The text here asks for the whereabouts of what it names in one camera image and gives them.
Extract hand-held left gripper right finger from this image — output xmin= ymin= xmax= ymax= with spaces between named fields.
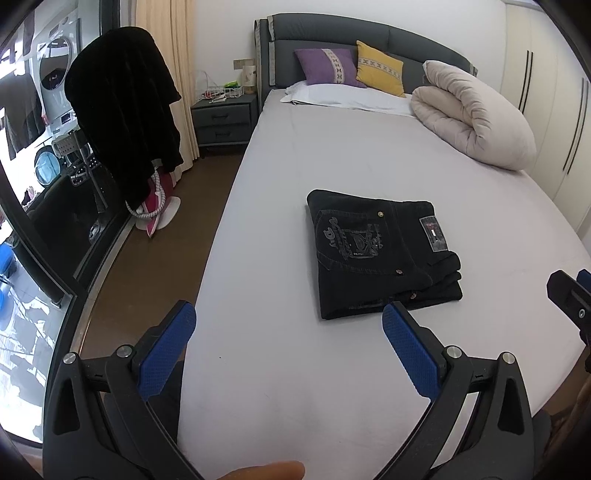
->
xmin=382 ymin=301 xmax=540 ymax=480

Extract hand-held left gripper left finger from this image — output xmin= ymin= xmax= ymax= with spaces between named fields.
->
xmin=42 ymin=300 xmax=204 ymax=480

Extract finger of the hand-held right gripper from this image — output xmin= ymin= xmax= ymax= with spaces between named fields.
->
xmin=547 ymin=269 xmax=591 ymax=344

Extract black pants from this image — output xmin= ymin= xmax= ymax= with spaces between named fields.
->
xmin=307 ymin=188 xmax=464 ymax=321

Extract white iron base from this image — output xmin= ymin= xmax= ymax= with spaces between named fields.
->
xmin=134 ymin=196 xmax=182 ymax=230

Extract pink steam iron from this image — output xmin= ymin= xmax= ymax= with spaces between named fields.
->
xmin=147 ymin=168 xmax=177 ymax=238

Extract rolled beige duvet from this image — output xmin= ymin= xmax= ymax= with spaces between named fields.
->
xmin=410 ymin=60 xmax=537 ymax=171

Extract bed with white sheet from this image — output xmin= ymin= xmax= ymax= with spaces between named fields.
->
xmin=177 ymin=85 xmax=591 ymax=480

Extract grey nightstand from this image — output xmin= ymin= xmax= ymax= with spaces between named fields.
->
xmin=191 ymin=93 xmax=258 ymax=152

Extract white wardrobe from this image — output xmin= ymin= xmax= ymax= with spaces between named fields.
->
xmin=501 ymin=2 xmax=591 ymax=236

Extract black hanging coat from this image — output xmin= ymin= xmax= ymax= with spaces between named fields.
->
xmin=65 ymin=27 xmax=184 ymax=210

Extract white pillow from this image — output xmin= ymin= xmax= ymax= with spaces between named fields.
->
xmin=280 ymin=80 xmax=414 ymax=116

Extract yellow patterned pillow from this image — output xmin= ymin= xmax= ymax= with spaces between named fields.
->
xmin=355 ymin=41 xmax=406 ymax=97

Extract white washing machine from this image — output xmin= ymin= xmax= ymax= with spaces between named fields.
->
xmin=37 ymin=32 xmax=81 ymax=134

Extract purple patterned pillow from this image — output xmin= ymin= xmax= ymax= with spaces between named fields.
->
xmin=294 ymin=47 xmax=368 ymax=89

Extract beige curtain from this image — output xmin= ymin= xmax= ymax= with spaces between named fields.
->
xmin=135 ymin=0 xmax=200 ymax=178

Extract grey upholstered headboard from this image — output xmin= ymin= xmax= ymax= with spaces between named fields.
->
xmin=253 ymin=13 xmax=479 ymax=104

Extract white wire basket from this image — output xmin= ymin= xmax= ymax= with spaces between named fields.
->
xmin=198 ymin=69 xmax=244 ymax=103

